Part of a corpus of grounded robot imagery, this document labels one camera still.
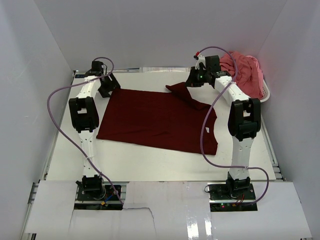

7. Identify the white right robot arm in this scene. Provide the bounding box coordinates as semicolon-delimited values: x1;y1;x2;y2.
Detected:
185;53;261;200

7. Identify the pink t-shirt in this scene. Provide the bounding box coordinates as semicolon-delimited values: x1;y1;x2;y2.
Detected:
230;51;264;100

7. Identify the dark red t-shirt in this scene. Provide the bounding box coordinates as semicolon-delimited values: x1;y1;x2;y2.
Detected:
96;82;218;156

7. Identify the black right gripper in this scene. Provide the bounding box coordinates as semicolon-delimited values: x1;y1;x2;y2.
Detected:
184;67;210;88

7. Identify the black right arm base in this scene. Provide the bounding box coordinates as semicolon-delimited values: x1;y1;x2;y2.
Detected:
204;176;258;213

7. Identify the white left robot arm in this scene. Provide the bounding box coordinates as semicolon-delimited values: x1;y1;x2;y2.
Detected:
68;57;121;200

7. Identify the white front cover sheet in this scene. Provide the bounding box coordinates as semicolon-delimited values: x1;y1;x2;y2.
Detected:
25;181;312;240

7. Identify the small black label sticker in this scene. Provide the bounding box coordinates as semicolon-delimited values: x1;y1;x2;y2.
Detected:
74;74;86;79

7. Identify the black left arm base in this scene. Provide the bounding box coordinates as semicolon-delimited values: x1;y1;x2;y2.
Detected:
74;175;126;211

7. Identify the white plastic basket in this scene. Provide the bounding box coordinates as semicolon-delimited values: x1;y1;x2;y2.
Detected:
260;81;270;103

